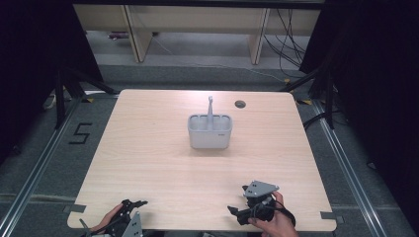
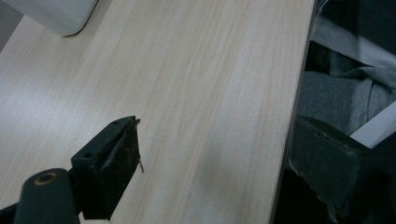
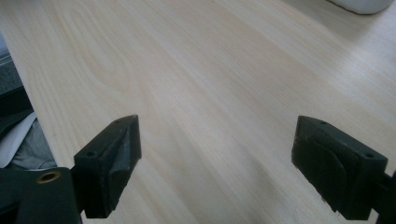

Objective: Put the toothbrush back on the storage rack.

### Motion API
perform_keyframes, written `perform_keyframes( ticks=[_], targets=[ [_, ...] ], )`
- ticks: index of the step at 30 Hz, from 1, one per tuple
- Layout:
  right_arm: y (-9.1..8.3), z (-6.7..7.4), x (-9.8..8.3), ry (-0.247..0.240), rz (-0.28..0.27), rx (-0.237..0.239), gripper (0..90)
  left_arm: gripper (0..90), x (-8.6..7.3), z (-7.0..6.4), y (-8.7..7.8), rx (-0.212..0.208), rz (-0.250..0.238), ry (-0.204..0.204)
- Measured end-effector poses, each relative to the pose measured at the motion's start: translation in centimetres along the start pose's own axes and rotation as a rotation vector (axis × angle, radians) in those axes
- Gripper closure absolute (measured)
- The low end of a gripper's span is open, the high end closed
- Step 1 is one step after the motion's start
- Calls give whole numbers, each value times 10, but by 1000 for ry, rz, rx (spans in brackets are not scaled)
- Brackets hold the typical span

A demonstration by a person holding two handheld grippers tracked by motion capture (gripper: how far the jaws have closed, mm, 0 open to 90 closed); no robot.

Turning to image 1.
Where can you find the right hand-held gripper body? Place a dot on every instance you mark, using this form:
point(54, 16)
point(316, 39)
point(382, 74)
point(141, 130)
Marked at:
point(260, 202)

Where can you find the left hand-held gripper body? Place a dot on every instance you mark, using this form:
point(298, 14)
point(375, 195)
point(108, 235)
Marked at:
point(129, 222)

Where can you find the white toothbrush holder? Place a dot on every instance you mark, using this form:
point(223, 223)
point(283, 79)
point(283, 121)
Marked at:
point(209, 136)

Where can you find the white electric toothbrush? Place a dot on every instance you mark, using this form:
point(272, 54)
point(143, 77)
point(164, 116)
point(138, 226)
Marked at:
point(210, 112)

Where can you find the person's left hand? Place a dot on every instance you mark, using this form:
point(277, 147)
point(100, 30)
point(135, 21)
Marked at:
point(107, 219)

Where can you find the person's right hand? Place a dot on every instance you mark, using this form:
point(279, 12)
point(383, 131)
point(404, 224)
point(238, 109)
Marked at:
point(278, 222)

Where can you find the grey tape strip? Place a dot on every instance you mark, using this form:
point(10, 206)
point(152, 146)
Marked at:
point(75, 208)
point(332, 216)

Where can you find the round grey table grommet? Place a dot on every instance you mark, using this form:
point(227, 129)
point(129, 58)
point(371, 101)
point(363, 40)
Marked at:
point(240, 104)

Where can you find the black metal stand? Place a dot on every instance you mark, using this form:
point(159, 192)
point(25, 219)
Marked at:
point(324, 95)
point(64, 95)

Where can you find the aluminium floor rail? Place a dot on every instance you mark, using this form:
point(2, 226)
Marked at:
point(349, 171)
point(36, 171)

